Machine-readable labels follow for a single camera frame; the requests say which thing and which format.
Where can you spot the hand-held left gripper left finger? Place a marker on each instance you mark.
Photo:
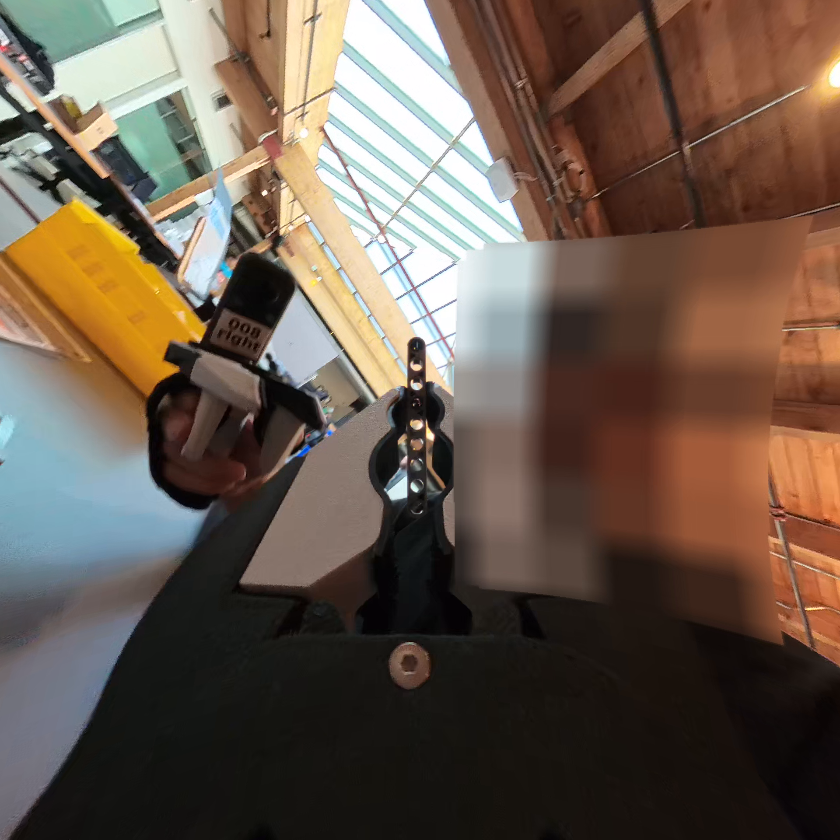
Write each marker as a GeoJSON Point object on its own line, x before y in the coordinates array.
{"type": "Point", "coordinates": [315, 518]}

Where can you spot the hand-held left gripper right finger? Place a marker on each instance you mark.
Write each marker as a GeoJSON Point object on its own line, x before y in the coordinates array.
{"type": "Point", "coordinates": [446, 430]}

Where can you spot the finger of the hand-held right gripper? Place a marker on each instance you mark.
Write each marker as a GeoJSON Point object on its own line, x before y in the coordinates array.
{"type": "Point", "coordinates": [223, 387]}
{"type": "Point", "coordinates": [282, 439]}

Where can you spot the dark perforated toy beam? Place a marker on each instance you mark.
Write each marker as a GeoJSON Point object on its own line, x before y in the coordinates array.
{"type": "Point", "coordinates": [417, 407]}

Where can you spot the grey desk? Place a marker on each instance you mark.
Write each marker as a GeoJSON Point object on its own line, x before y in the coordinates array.
{"type": "Point", "coordinates": [72, 525]}

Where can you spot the person's right hand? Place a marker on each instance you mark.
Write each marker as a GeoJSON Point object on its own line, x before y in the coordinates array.
{"type": "Point", "coordinates": [210, 472]}

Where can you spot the yellow plastic bin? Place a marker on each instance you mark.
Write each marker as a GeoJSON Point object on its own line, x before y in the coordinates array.
{"type": "Point", "coordinates": [85, 275]}

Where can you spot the cardboard box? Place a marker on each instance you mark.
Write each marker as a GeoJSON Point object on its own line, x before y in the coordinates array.
{"type": "Point", "coordinates": [85, 124]}

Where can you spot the white ceiling device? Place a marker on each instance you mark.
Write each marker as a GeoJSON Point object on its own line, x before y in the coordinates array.
{"type": "Point", "coordinates": [502, 178]}

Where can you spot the black storage shelf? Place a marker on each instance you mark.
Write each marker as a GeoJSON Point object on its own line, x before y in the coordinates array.
{"type": "Point", "coordinates": [59, 131]}

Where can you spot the ceiling lamp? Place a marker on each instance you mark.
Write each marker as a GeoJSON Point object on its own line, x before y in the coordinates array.
{"type": "Point", "coordinates": [835, 72]}

